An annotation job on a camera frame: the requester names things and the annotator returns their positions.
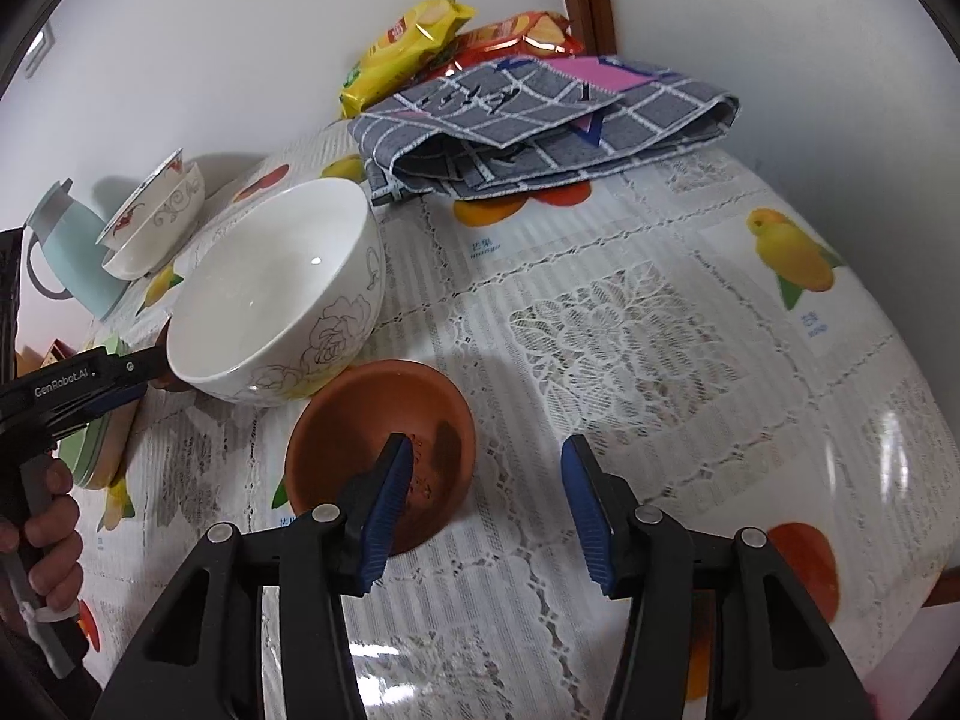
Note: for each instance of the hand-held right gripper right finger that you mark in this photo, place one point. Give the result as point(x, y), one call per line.
point(592, 517)

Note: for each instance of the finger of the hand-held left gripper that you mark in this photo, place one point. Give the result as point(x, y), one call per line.
point(109, 401)
point(135, 367)

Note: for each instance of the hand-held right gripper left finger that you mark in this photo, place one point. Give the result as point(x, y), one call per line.
point(386, 510)

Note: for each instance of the green plastic plate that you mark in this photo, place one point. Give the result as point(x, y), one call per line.
point(79, 454)

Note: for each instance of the large white flower-outline bowl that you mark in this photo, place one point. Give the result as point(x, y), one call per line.
point(262, 292)

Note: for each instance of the person's left hand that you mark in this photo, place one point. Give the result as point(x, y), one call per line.
point(56, 532)

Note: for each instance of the brown patterned box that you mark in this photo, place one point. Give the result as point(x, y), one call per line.
point(58, 351)

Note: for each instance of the light blue thermos jug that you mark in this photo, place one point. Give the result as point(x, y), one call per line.
point(75, 255)

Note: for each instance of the grey vine patterned white bowl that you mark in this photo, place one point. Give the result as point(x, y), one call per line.
point(161, 236)

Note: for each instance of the blue patterned white bowl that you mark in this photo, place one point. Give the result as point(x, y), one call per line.
point(142, 199)

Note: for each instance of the fruit printed tablecloth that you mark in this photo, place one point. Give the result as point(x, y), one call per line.
point(600, 330)

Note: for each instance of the grey checked cloth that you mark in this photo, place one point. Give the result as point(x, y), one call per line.
point(652, 112)

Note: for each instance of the yellow chip bag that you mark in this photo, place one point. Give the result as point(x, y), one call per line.
point(405, 45)

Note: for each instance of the pink paper sheet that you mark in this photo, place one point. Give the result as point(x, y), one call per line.
point(607, 71)

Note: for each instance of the red chip bag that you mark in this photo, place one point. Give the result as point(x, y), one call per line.
point(525, 34)

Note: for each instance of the white light switch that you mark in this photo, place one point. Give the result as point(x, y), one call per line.
point(41, 49)

